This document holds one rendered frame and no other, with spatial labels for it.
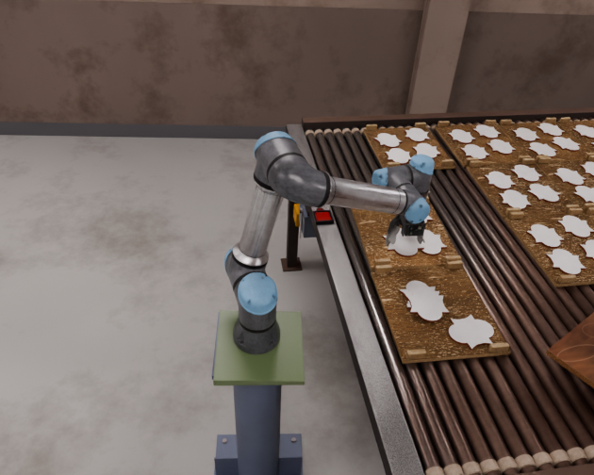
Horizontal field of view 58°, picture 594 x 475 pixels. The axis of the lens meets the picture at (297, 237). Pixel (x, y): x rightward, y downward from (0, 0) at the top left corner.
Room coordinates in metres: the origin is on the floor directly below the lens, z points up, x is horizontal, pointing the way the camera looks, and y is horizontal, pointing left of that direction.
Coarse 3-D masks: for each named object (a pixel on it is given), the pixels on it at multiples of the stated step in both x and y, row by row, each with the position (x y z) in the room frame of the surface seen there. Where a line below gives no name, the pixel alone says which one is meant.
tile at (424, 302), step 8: (424, 288) 1.34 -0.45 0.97; (408, 296) 1.30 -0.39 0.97; (416, 296) 1.30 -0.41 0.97; (424, 296) 1.30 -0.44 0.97; (432, 296) 1.30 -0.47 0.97; (440, 296) 1.30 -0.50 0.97; (416, 304) 1.26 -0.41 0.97; (424, 304) 1.26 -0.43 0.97; (432, 304) 1.26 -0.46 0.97; (440, 304) 1.26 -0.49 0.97; (416, 312) 1.23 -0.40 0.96; (424, 312) 1.22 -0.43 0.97; (432, 312) 1.23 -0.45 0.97; (440, 312) 1.23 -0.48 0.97; (448, 312) 1.23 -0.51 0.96; (432, 320) 1.19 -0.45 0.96
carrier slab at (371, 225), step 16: (352, 208) 1.84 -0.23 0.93; (432, 208) 1.86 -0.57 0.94; (368, 224) 1.73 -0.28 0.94; (384, 224) 1.73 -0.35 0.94; (432, 224) 1.75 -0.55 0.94; (368, 240) 1.62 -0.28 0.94; (384, 240) 1.63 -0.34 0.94; (448, 240) 1.65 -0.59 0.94; (368, 256) 1.53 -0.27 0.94; (384, 256) 1.53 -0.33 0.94; (400, 256) 1.54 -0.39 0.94; (416, 256) 1.54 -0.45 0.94; (432, 256) 1.55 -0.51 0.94
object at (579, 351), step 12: (588, 324) 1.13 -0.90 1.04; (564, 336) 1.08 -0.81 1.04; (576, 336) 1.08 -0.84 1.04; (588, 336) 1.08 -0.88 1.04; (552, 348) 1.03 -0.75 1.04; (564, 348) 1.04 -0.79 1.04; (576, 348) 1.04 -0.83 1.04; (588, 348) 1.04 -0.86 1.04; (564, 360) 0.99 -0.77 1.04; (576, 360) 0.99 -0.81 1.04; (588, 360) 1.00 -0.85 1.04; (576, 372) 0.95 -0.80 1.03; (588, 372) 0.95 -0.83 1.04; (588, 384) 0.92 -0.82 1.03
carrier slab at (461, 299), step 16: (400, 272) 1.45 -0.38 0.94; (416, 272) 1.45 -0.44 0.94; (432, 272) 1.45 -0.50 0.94; (448, 272) 1.46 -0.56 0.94; (464, 272) 1.46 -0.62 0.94; (384, 288) 1.36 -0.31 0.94; (400, 288) 1.36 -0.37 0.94; (448, 288) 1.37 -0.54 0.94; (464, 288) 1.38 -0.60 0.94; (384, 304) 1.28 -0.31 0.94; (400, 304) 1.28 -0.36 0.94; (448, 304) 1.29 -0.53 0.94; (464, 304) 1.30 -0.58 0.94; (480, 304) 1.30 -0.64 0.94; (400, 320) 1.21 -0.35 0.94; (416, 320) 1.21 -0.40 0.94; (448, 320) 1.22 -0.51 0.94; (400, 336) 1.14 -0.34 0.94; (416, 336) 1.14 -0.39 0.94; (432, 336) 1.15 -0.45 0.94; (448, 336) 1.15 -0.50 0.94; (496, 336) 1.16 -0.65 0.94; (400, 352) 1.08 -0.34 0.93; (432, 352) 1.08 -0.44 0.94; (448, 352) 1.09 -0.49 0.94; (464, 352) 1.09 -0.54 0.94; (480, 352) 1.09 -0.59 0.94; (496, 352) 1.10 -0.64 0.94
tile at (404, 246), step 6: (396, 240) 1.48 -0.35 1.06; (402, 240) 1.48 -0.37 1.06; (408, 240) 1.48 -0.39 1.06; (414, 240) 1.48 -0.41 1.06; (390, 246) 1.44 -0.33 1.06; (396, 246) 1.44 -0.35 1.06; (402, 246) 1.45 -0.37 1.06; (408, 246) 1.45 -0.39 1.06; (414, 246) 1.45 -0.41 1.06; (420, 246) 1.45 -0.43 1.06; (396, 252) 1.42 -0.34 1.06; (402, 252) 1.41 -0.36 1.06; (408, 252) 1.42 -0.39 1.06; (414, 252) 1.42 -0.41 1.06
